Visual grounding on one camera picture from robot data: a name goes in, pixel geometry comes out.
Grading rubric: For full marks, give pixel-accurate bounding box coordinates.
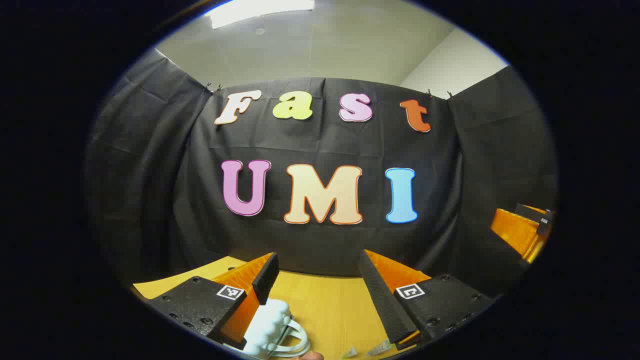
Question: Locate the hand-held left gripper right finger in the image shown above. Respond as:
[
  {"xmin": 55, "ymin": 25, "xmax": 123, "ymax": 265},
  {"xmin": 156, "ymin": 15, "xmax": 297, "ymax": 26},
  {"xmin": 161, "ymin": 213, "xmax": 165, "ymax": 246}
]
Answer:
[{"xmin": 357, "ymin": 249, "xmax": 498, "ymax": 351}]

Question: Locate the ceiling light panel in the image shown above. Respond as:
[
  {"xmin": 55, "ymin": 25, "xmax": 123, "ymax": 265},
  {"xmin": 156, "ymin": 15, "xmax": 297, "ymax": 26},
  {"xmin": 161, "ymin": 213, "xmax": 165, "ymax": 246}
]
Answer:
[{"xmin": 207, "ymin": 0, "xmax": 316, "ymax": 30}]

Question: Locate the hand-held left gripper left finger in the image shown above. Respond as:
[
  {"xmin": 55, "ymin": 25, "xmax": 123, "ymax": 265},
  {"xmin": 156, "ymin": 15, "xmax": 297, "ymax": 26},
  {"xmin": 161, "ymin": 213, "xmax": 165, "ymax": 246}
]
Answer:
[{"xmin": 145, "ymin": 252, "xmax": 281, "ymax": 351}]

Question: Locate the black backdrop cloth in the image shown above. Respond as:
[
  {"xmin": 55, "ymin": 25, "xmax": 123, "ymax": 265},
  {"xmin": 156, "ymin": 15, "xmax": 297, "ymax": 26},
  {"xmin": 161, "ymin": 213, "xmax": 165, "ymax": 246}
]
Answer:
[{"xmin": 85, "ymin": 47, "xmax": 558, "ymax": 301}]

